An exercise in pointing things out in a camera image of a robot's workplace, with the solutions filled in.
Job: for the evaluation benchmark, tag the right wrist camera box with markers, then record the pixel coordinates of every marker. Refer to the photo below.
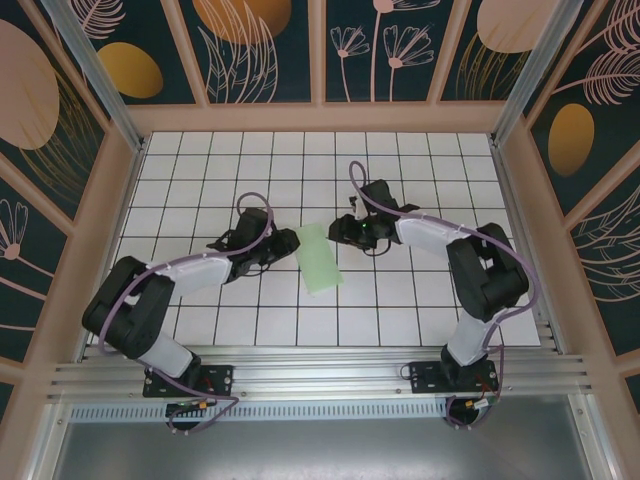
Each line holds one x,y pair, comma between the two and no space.
355,210

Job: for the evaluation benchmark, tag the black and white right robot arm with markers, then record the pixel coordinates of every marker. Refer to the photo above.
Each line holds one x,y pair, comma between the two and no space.
425,235

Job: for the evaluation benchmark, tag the long aluminium mounting rail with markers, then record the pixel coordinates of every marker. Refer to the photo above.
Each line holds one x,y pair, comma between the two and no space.
320,372

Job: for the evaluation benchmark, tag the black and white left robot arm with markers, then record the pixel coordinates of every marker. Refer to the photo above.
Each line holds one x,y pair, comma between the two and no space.
200,275

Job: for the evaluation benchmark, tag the yellow power connector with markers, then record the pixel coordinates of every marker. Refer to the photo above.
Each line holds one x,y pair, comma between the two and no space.
471,403
201,404

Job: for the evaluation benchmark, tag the aluminium corner post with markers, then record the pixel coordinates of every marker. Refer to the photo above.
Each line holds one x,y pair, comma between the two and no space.
102,80
525,75

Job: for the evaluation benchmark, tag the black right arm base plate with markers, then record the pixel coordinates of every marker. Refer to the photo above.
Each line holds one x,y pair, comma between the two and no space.
425,380

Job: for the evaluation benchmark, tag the grey metal sheet panel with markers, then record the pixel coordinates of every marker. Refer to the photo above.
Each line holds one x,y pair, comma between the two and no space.
320,450

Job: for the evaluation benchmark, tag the light green paper sheet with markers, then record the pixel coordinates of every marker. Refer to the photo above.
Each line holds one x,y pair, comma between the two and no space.
320,260

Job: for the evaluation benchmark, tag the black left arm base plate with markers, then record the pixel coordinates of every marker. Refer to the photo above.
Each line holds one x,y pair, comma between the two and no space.
220,380

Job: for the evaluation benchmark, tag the aluminium side rail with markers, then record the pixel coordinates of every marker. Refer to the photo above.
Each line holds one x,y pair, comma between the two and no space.
525,200

